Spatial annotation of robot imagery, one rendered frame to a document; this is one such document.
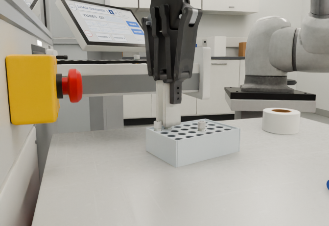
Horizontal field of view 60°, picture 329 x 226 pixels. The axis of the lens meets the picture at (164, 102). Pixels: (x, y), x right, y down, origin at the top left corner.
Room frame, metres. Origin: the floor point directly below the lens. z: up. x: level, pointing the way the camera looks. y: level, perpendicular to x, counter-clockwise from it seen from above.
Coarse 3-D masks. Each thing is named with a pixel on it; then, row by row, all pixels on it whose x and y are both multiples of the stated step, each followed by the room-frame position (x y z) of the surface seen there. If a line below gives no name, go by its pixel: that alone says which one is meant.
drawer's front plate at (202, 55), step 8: (200, 48) 0.60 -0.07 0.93; (208, 48) 0.60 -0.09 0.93; (200, 56) 0.60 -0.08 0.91; (208, 56) 0.59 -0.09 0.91; (200, 64) 0.60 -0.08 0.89; (208, 64) 0.59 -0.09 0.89; (200, 72) 0.60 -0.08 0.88; (208, 72) 0.59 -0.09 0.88; (200, 80) 0.60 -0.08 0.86; (208, 80) 0.59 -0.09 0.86; (200, 88) 0.60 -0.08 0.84; (208, 88) 0.59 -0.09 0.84; (192, 96) 0.64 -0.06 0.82; (200, 96) 0.60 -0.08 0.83; (208, 96) 0.59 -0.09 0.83
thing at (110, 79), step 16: (64, 64) 0.75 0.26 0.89; (80, 64) 0.53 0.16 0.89; (96, 64) 0.54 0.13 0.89; (112, 64) 0.55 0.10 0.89; (128, 64) 0.56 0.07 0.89; (144, 64) 0.57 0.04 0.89; (96, 80) 0.54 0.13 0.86; (112, 80) 0.55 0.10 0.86; (128, 80) 0.56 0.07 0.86; (144, 80) 0.57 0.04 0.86; (192, 80) 0.60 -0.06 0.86; (64, 96) 0.52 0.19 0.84; (96, 96) 0.54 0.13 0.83
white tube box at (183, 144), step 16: (176, 128) 0.44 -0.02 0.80; (192, 128) 0.45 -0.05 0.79; (208, 128) 0.45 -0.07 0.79; (224, 128) 0.44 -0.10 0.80; (160, 144) 0.40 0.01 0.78; (176, 144) 0.37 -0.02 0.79; (192, 144) 0.38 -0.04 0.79; (208, 144) 0.40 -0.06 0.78; (224, 144) 0.42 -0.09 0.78; (176, 160) 0.37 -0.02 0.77; (192, 160) 0.38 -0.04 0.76
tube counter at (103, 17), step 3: (99, 15) 1.57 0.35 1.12; (102, 15) 1.59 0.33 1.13; (105, 15) 1.61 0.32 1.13; (99, 18) 1.55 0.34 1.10; (102, 18) 1.57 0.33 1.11; (105, 18) 1.59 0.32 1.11; (108, 18) 1.61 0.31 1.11; (111, 18) 1.63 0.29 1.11; (114, 18) 1.66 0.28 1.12; (117, 18) 1.68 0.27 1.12; (120, 18) 1.70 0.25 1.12; (108, 21) 1.59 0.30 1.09; (111, 21) 1.61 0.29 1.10; (114, 21) 1.63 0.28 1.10; (117, 21) 1.66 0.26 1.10; (120, 21) 1.68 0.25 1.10; (123, 21) 1.70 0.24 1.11
